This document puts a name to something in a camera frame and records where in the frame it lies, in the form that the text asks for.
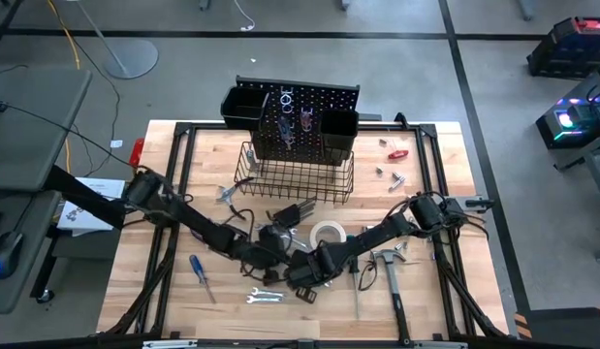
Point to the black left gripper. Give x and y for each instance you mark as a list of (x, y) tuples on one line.
[(270, 247)]

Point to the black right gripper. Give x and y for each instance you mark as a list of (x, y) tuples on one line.
[(314, 266)]

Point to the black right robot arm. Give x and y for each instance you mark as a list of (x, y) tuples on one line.
[(377, 232)]

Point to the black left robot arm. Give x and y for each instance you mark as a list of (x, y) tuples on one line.
[(198, 225)]

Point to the white masking tape roll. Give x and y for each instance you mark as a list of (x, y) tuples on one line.
[(328, 224)]

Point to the silver pegboard hook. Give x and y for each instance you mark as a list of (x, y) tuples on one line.
[(293, 138), (304, 112), (286, 103)]

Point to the tall black pegboard bin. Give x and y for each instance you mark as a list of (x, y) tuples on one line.
[(338, 128)]

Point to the wide black pegboard bin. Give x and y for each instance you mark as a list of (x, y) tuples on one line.
[(243, 109)]

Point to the black metal pegboard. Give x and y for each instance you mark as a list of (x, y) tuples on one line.
[(328, 102)]

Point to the red flat object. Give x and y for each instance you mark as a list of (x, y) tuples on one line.
[(137, 150)]

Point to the white floor sticker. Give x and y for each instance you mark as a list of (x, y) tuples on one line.
[(116, 143)]

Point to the white paper sheet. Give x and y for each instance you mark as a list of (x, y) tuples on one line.
[(81, 218)]

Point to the black desk leg with caster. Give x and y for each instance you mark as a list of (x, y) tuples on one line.
[(47, 262)]

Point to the grey round stand base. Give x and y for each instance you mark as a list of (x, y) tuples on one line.
[(132, 58)]

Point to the grey furniture foot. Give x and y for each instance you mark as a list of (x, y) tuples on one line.
[(205, 4), (345, 4), (525, 7)]

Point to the black block with hazard stripes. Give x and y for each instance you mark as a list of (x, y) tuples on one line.
[(561, 329)]

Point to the black computer mouse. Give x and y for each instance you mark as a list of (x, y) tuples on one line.
[(6, 252)]

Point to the grey desk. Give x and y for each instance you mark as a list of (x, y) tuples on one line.
[(28, 136)]

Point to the black computer with coloured lights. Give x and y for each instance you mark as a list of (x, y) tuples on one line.
[(571, 126)]

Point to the black crate with red top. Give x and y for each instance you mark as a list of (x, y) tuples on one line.
[(566, 53)]

